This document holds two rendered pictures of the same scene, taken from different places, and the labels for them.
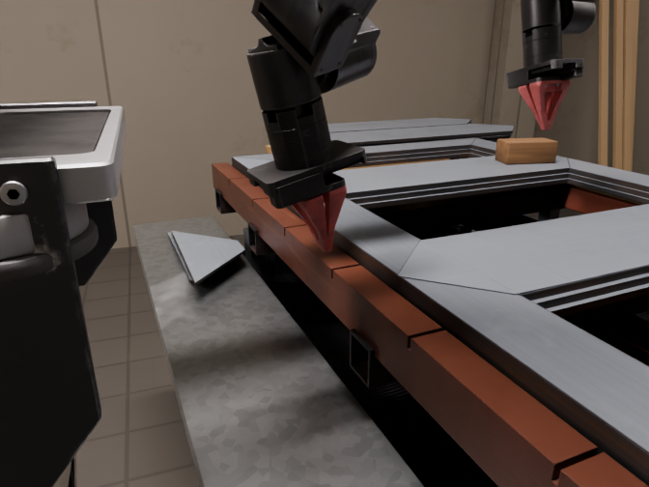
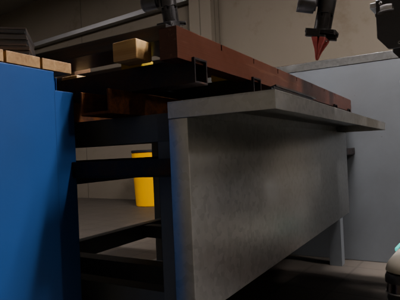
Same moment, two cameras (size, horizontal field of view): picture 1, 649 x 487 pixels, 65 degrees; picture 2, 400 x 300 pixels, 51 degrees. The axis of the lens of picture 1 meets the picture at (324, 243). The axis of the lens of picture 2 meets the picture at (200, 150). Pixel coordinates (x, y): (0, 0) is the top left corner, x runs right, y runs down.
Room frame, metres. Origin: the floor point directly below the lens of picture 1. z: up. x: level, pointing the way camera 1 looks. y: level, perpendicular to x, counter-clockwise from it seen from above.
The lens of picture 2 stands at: (1.69, 0.93, 0.59)
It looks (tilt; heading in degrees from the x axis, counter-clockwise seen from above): 0 degrees down; 234
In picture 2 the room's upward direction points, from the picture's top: 3 degrees counter-clockwise
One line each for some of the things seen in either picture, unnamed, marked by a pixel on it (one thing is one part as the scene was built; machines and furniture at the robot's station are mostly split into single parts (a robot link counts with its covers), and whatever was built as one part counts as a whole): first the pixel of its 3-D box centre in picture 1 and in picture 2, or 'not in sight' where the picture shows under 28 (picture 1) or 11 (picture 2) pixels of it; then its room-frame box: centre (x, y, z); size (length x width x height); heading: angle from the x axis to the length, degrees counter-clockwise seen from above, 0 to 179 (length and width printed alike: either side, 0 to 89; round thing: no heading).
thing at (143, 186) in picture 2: not in sight; (149, 177); (-0.77, -3.50, 0.33); 0.43 x 0.41 x 0.65; 19
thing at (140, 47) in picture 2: not in sight; (132, 52); (1.29, 0.17, 0.79); 0.06 x 0.05 x 0.04; 114
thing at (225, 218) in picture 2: not in sight; (297, 185); (0.69, 0.05, 0.47); 1.30 x 0.04 x 0.35; 24
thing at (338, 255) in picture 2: not in sight; (334, 196); (-0.10, -0.40, 0.34); 0.06 x 0.06 x 0.68; 24
